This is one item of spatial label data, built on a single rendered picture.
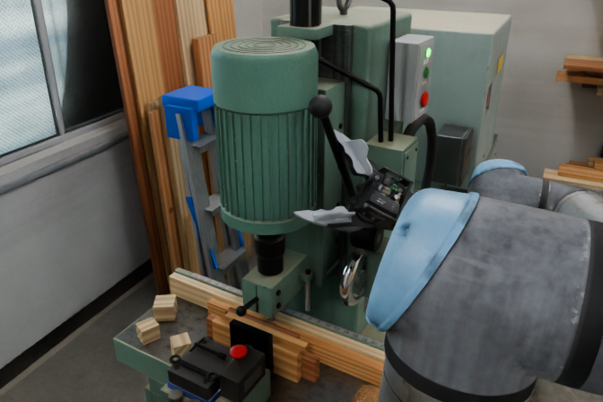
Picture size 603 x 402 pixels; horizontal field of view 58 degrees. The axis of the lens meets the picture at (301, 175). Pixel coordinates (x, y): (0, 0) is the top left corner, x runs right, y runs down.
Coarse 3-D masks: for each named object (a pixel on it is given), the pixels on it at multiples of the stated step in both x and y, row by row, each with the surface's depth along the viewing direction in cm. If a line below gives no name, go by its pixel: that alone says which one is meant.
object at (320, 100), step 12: (324, 96) 78; (312, 108) 78; (324, 108) 77; (324, 120) 80; (336, 144) 85; (336, 156) 87; (348, 180) 92; (348, 192) 95; (372, 228) 105; (360, 240) 106; (372, 240) 105
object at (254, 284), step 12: (288, 252) 112; (288, 264) 108; (300, 264) 108; (252, 276) 104; (264, 276) 104; (276, 276) 104; (288, 276) 105; (252, 288) 103; (264, 288) 101; (276, 288) 102; (288, 288) 106; (300, 288) 111; (264, 300) 102; (276, 300) 103; (288, 300) 107; (264, 312) 103; (276, 312) 104
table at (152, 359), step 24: (192, 312) 120; (120, 336) 113; (168, 336) 113; (192, 336) 113; (120, 360) 114; (144, 360) 109; (168, 360) 107; (288, 384) 101; (312, 384) 101; (336, 384) 101; (360, 384) 101
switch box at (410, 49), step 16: (400, 48) 105; (416, 48) 103; (432, 48) 110; (400, 64) 106; (416, 64) 104; (432, 64) 112; (400, 80) 107; (416, 80) 106; (400, 96) 108; (416, 96) 107; (400, 112) 109; (416, 112) 110
